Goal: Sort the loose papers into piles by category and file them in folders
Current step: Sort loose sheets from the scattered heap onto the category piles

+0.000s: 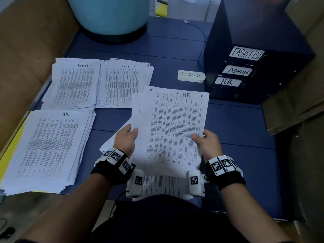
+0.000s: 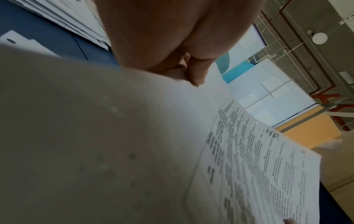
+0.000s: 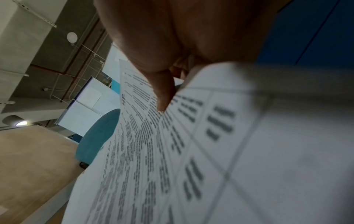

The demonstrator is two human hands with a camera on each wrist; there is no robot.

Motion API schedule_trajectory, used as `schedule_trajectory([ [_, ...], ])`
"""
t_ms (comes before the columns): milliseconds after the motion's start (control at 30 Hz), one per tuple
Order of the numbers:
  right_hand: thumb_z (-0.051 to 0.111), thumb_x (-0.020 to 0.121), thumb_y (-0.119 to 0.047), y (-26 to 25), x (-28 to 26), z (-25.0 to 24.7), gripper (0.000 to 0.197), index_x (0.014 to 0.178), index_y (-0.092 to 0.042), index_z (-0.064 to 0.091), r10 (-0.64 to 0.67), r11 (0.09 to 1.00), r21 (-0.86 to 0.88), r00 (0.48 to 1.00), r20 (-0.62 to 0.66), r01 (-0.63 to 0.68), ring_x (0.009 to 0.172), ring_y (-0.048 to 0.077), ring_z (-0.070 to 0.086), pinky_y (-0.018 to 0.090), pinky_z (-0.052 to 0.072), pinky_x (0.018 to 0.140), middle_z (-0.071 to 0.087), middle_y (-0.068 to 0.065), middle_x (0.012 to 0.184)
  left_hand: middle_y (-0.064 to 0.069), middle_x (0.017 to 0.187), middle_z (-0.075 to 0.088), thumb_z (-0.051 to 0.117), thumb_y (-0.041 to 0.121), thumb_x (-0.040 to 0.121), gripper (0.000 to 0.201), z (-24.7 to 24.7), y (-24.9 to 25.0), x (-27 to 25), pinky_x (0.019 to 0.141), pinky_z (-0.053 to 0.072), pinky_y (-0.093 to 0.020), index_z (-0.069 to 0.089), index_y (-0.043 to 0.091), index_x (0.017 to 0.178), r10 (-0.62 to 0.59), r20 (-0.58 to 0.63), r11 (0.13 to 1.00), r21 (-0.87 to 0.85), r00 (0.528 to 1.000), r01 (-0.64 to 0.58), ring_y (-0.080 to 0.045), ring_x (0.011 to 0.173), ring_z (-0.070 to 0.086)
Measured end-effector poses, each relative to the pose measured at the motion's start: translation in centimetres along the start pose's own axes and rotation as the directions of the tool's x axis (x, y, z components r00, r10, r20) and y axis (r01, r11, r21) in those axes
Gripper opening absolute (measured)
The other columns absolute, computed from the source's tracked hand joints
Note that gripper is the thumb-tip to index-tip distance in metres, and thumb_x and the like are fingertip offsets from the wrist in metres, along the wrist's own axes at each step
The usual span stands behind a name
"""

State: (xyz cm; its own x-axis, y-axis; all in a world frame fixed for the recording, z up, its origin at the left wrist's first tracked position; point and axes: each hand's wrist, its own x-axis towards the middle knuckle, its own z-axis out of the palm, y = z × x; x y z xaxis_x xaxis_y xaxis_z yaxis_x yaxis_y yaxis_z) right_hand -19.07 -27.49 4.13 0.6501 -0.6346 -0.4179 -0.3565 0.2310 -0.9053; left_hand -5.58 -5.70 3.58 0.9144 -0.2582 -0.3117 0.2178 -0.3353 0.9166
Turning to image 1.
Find person's right hand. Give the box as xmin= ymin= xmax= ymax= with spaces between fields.
xmin=190 ymin=129 xmax=224 ymax=161

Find person's left hand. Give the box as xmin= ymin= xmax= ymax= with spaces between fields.
xmin=112 ymin=124 xmax=139 ymax=159

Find bundle of printed papers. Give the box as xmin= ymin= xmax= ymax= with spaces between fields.
xmin=130 ymin=85 xmax=211 ymax=176

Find neat stack of printed papers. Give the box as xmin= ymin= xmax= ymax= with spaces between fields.
xmin=0 ymin=109 xmax=97 ymax=196
xmin=40 ymin=57 xmax=102 ymax=111
xmin=95 ymin=59 xmax=155 ymax=109

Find yellow folder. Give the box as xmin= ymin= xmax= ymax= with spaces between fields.
xmin=0 ymin=121 xmax=28 ymax=183

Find person's left forearm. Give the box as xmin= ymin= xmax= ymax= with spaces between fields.
xmin=23 ymin=173 xmax=112 ymax=243

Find person's right forearm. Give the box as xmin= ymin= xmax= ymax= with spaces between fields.
xmin=220 ymin=185 xmax=292 ymax=243

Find person's dark trousers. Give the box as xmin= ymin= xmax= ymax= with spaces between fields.
xmin=15 ymin=196 xmax=294 ymax=243

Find black marker wristband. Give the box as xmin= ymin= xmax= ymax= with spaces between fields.
xmin=205 ymin=155 xmax=247 ymax=191
xmin=91 ymin=148 xmax=136 ymax=186

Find white power strip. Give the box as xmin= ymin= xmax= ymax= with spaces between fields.
xmin=177 ymin=70 xmax=207 ymax=83

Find brown cardboard box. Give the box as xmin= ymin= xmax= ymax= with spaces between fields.
xmin=261 ymin=0 xmax=324 ymax=136

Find teal cylindrical barrel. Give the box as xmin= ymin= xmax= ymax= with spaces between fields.
xmin=66 ymin=0 xmax=150 ymax=45

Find yellow plastic item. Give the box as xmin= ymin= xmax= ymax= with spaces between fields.
xmin=155 ymin=0 xmax=169 ymax=18

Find white partition panel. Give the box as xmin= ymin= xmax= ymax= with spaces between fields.
xmin=167 ymin=0 xmax=223 ymax=22

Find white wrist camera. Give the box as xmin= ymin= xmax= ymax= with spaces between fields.
xmin=126 ymin=169 xmax=145 ymax=198
xmin=186 ymin=169 xmax=206 ymax=198

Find black camera cable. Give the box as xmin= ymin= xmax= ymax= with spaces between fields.
xmin=109 ymin=192 xmax=127 ymax=216

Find thin power cable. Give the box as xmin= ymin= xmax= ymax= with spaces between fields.
xmin=183 ymin=20 xmax=208 ymax=71

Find black strap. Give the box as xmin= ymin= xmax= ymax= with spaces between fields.
xmin=0 ymin=226 xmax=16 ymax=240

